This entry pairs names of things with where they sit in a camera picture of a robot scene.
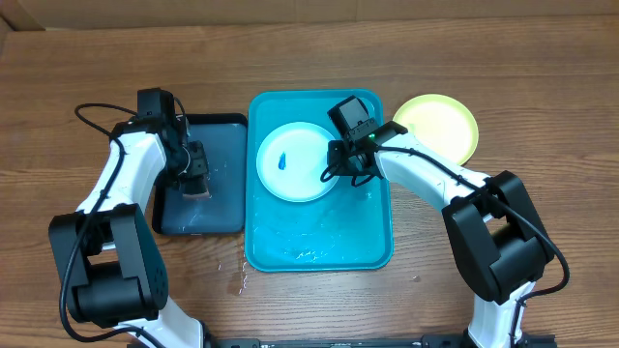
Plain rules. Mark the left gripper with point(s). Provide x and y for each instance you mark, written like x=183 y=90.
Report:
x=199 y=167

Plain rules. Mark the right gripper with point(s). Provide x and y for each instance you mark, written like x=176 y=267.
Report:
x=336 y=158

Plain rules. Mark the green scrubbing sponge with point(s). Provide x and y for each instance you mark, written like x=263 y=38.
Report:
x=195 y=189

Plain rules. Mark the light blue plate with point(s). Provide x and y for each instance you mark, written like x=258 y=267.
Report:
x=291 y=159

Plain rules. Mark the yellow-green plate front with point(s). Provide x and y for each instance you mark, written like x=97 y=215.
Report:
x=441 y=123

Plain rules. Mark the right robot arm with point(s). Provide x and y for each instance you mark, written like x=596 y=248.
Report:
x=498 y=241

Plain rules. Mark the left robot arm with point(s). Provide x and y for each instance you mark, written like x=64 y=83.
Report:
x=113 y=278

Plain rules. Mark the black plastic tray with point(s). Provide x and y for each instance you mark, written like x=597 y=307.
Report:
x=224 y=138

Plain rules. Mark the teal plastic tray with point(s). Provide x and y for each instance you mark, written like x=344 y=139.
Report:
x=346 y=229

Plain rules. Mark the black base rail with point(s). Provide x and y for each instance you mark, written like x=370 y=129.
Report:
x=338 y=343

